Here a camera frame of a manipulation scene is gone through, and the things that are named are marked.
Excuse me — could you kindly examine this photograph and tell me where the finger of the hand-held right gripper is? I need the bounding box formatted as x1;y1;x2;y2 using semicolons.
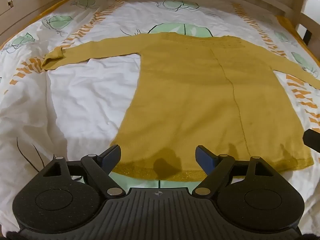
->
302;129;320;153

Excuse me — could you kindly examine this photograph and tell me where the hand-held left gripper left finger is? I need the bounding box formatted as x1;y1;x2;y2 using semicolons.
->
37;144;127;198

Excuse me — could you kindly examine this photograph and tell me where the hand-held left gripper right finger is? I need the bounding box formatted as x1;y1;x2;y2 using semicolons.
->
192;144;278;198

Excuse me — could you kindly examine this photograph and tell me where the yellow knit sweater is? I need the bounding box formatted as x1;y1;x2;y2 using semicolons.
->
41;32;320;182

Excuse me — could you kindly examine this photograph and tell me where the white leaf-print bed sheet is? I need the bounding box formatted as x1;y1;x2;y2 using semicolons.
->
0;0;320;233

